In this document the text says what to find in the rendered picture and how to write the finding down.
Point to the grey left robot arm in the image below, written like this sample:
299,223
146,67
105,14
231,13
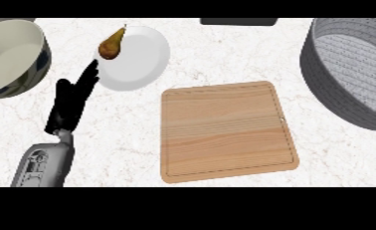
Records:
46,162

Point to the dark grey flat appliance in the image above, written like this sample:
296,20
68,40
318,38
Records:
239,21

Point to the brown pear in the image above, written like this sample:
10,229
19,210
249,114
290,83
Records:
110,46

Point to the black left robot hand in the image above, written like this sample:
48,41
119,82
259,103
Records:
68,104

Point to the grey woven basket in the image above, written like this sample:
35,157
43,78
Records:
342,69

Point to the cream and dark bowl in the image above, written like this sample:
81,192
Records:
19,58

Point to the wooden cutting board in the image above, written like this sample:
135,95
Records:
225,130

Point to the white plate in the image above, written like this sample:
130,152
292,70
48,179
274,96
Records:
134,59

